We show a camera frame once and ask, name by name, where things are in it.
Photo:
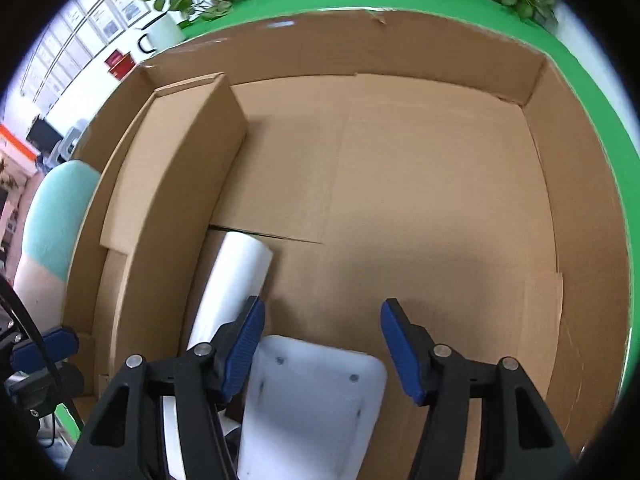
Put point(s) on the white enamel mug planter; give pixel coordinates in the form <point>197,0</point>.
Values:
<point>165,32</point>

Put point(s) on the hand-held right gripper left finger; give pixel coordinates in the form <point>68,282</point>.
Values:
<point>245,347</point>

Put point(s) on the orange white furniture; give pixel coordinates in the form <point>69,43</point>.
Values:
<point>17,152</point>

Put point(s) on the pastel striped plush toy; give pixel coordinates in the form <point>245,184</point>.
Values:
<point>55,210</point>

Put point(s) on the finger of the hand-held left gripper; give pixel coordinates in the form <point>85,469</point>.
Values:
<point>45,347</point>
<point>45,385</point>

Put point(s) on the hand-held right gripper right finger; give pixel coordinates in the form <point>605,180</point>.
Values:
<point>400,355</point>

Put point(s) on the large cardboard box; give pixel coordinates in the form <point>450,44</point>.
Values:
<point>425,185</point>

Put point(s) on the red box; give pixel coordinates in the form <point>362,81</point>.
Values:
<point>120,64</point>

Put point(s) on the white plastic tray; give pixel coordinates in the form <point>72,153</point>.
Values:
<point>310,410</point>

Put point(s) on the green table cloth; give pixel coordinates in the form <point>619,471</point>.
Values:
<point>600,110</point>

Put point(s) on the narrow cardboard box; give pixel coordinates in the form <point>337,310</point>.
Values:
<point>160,185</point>

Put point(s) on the white foam roll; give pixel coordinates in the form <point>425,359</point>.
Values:
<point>230,280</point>

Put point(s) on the black monitor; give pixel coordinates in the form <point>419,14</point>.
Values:
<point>42,135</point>

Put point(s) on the row of framed wall posters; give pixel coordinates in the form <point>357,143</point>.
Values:
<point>75,45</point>

